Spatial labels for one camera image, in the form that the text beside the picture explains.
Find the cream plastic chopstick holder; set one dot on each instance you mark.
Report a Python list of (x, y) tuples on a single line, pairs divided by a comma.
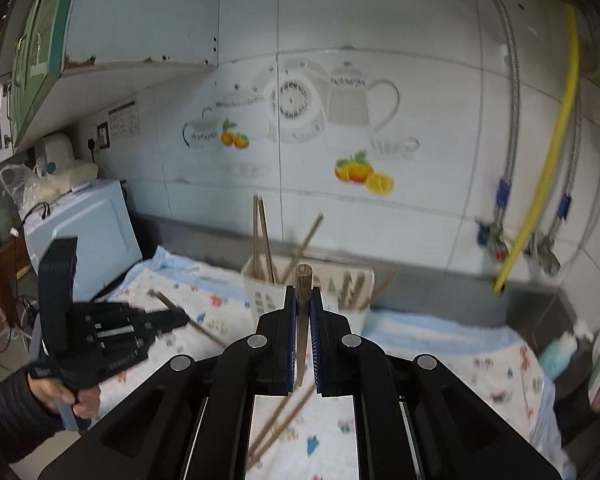
[(267, 287)]

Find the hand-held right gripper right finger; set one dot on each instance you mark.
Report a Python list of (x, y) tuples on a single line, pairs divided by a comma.
[(315, 340)]

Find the person's left hand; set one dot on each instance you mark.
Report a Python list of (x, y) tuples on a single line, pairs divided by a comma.
[(45, 392)]

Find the teal plastic bottle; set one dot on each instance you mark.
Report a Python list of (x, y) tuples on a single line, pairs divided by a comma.
[(555, 360)]

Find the clear plastic bag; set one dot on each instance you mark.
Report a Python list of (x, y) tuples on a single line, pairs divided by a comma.
[(20, 180)]

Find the cartoon car printed cloth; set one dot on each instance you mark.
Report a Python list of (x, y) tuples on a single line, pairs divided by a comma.
[(480, 375)]

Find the metal water valve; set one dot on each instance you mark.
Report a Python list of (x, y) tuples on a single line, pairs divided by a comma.
[(547, 257), (495, 245)]

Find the group of wooden chopsticks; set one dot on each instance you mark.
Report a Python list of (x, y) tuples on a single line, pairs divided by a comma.
[(266, 240)]

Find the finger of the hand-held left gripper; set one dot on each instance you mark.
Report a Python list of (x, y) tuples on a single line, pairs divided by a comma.
[(167, 330), (170, 317)]

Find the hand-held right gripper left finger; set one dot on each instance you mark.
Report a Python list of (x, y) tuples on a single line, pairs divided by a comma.
[(292, 340)]

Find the light blue towel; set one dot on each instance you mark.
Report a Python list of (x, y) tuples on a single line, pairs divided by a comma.
[(420, 325)]

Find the white wall notice sticker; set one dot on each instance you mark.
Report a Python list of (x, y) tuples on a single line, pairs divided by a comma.
[(122, 120)]

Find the black wall socket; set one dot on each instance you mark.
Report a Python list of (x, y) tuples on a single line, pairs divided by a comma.
[(103, 135)]

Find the person's left forearm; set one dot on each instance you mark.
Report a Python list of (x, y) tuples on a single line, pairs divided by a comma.
[(10, 420)]

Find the white kitchen appliance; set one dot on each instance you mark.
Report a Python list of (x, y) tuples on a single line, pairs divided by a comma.
[(60, 155)]

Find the brown wooden chopstick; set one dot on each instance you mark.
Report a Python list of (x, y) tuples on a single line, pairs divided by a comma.
[(303, 310), (280, 432), (207, 332), (275, 420)]

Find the green wall cabinet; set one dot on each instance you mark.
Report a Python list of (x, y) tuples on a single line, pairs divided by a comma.
[(130, 10)]

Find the white microwave oven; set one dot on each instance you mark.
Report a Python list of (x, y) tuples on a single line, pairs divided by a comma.
[(95, 230)]

